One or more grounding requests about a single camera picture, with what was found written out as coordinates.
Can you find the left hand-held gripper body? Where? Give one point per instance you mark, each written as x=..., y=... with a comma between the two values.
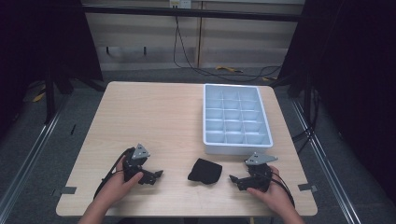
x=134, y=161

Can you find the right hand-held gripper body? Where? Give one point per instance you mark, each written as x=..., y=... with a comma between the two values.
x=259, y=175

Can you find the person's right hand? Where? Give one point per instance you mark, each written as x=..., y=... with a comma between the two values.
x=275, y=194

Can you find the person's left hand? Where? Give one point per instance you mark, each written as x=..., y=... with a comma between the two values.
x=120, y=183

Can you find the dark cloth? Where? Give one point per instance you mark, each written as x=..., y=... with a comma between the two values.
x=205, y=171

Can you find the grey tape piece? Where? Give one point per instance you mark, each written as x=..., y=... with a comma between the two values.
x=307, y=187
x=67, y=190

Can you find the white compartment tray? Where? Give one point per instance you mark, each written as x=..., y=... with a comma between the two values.
x=235, y=119

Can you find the black metal stand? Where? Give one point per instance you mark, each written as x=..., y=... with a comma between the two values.
x=49, y=99

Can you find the yellow strip on floor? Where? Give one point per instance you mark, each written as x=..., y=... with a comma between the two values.
x=39, y=97
x=229, y=68

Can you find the black curtain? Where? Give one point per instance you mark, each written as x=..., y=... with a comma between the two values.
x=40, y=40
x=351, y=77

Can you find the black horizontal bar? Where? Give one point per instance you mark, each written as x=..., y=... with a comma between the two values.
x=193, y=13

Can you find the metal floor rail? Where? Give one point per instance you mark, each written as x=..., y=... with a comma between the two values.
x=327, y=165
x=28, y=155

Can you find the white wall outlet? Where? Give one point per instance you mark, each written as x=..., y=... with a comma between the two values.
x=180, y=3

